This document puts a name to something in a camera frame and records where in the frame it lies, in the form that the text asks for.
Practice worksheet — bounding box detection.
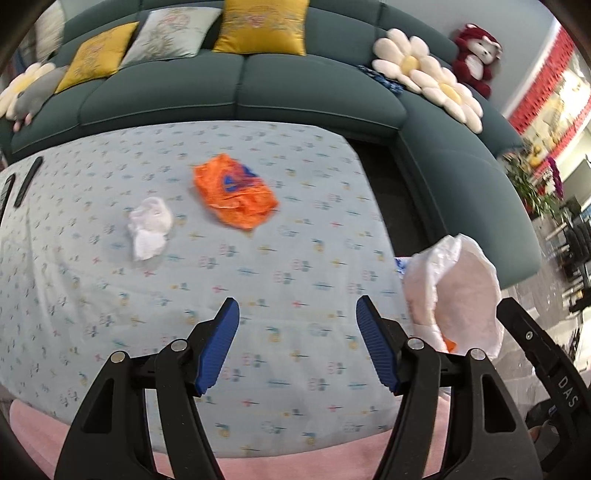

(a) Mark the blue patterned cloth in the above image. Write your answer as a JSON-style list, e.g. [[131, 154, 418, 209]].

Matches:
[[358, 65, 406, 95]]

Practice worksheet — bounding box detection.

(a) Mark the grey plush toy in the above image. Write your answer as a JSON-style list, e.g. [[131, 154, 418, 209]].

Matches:
[[11, 65, 70, 132]]

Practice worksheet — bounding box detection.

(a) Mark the red plush monkey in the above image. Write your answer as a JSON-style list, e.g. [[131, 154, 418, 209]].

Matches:
[[452, 24, 503, 99]]

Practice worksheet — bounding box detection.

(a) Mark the white plastic bag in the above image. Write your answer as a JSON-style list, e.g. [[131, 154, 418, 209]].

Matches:
[[401, 234, 504, 363]]

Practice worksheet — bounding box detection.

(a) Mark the light blue floral tablecloth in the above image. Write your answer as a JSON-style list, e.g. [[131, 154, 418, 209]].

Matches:
[[0, 121, 409, 460]]

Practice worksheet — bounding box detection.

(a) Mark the red bordered wall poster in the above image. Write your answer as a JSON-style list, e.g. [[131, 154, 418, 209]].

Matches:
[[508, 18, 591, 171]]

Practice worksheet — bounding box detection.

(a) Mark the black remote control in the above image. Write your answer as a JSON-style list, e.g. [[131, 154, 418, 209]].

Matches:
[[0, 173, 17, 222], [14, 156, 44, 208]]

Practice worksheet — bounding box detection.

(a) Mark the dark green sofa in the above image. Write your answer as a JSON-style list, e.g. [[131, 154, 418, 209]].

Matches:
[[0, 0, 543, 289]]

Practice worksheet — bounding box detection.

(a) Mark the black chair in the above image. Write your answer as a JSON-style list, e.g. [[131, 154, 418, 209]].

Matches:
[[561, 196, 591, 315]]

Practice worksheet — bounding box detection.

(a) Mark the orange plastic bag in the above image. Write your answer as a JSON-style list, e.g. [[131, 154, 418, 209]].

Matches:
[[193, 154, 281, 232]]

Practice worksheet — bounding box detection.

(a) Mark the yellow embroidered cushion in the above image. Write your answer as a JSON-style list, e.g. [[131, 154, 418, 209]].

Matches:
[[211, 0, 310, 57], [54, 21, 140, 94]]

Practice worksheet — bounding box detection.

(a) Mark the white ribbed pillow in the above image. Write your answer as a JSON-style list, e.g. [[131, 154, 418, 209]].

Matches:
[[34, 0, 65, 61]]

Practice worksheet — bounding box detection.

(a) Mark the white tissue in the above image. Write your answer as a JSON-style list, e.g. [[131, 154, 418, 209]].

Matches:
[[128, 196, 175, 261]]

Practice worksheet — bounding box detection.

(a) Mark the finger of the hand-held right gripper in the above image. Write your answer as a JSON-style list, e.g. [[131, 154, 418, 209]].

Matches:
[[496, 298, 561, 374]]

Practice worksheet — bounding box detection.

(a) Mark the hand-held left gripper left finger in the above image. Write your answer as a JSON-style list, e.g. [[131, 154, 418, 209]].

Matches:
[[54, 296, 241, 480]]

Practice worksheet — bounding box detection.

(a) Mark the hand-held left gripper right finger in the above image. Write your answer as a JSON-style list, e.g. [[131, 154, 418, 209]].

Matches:
[[355, 295, 543, 480]]

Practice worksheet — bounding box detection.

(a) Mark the white daisy cushion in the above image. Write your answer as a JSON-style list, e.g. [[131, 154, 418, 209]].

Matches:
[[372, 28, 444, 93], [0, 61, 56, 118], [406, 69, 484, 134]]

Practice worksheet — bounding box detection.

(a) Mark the potted plant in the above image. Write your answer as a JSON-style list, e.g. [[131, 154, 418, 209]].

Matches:
[[503, 152, 566, 220]]

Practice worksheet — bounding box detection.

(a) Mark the pale embroidered cushion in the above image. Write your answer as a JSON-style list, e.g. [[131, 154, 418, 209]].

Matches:
[[121, 7, 223, 66]]

